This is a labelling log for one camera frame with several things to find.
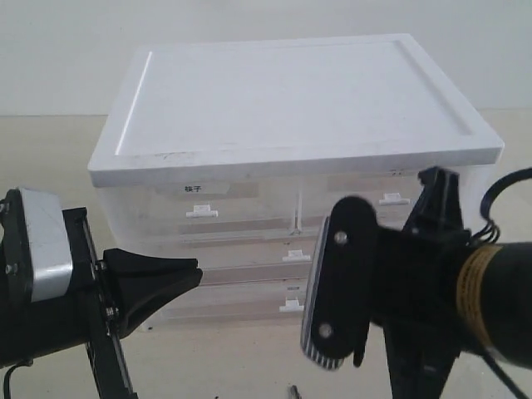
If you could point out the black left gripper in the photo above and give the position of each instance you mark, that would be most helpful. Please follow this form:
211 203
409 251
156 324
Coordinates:
140 286

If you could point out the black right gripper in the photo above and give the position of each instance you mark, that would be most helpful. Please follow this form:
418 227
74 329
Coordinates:
413 296

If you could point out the clear drawer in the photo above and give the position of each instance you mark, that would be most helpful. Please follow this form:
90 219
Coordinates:
200 211
261 261
234 301
392 194

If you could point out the clear bottom drawer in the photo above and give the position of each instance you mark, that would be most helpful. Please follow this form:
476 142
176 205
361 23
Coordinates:
234 301

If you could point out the white plastic drawer cabinet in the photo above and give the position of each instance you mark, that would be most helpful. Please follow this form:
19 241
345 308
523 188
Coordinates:
285 110

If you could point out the black right handle with label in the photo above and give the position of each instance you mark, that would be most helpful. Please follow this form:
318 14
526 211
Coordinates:
493 296

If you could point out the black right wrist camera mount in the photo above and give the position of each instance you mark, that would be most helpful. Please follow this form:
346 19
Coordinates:
336 315

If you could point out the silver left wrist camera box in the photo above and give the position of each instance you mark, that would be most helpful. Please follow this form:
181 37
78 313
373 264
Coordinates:
49 247

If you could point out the black left handle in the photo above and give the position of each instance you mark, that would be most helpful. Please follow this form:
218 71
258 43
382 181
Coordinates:
28 329

